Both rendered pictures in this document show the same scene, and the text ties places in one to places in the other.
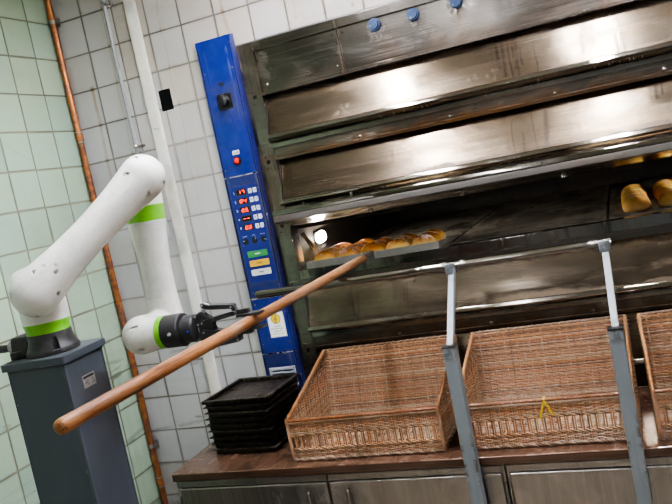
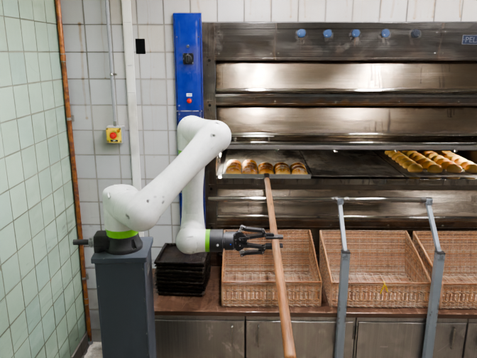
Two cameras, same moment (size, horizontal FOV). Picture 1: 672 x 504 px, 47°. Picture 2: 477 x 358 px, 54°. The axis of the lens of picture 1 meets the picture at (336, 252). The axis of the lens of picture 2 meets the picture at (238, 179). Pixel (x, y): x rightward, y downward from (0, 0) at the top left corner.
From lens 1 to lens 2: 115 cm
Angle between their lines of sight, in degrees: 22
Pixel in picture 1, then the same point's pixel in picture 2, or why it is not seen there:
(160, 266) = (199, 192)
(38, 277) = (152, 206)
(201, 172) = (157, 102)
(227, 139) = (184, 84)
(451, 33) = (348, 51)
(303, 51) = (249, 38)
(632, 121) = (436, 127)
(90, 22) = not seen: outside the picture
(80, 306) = (57, 184)
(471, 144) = (344, 121)
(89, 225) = (186, 170)
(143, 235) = not seen: hidden behind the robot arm
